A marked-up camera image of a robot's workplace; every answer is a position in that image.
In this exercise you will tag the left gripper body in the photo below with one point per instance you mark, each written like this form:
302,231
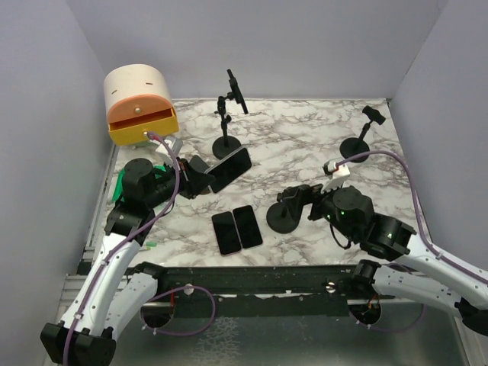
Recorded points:
183,182

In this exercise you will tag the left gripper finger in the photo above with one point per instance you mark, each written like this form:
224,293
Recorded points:
196,183
197,164

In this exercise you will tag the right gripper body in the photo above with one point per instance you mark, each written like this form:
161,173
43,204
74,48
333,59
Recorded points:
322,203

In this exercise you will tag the grey black phone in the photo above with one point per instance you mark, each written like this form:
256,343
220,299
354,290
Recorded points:
247,227

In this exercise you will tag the black phone stand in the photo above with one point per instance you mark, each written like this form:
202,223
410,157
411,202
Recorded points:
356,145

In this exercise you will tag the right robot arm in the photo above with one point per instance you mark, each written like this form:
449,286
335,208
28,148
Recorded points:
404,265

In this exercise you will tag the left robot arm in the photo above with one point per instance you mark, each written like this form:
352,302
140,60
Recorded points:
88,331

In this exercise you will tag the yellow lower drawer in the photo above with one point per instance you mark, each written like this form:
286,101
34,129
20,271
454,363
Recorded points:
131,131

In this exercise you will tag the green plastic bin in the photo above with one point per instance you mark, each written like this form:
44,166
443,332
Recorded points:
118,186

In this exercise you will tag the orange upper drawer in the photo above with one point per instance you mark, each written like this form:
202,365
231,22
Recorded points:
138,109

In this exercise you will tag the beige drawer cabinet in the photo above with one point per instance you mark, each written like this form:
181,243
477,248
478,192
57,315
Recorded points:
133,80

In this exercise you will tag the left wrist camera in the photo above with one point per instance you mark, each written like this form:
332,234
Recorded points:
171,143

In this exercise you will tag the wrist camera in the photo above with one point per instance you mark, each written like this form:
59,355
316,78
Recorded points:
337,175
171,143

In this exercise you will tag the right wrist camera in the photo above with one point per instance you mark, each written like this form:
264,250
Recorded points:
337,175

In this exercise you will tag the black front rail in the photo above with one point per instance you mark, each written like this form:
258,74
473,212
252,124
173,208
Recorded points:
197,292

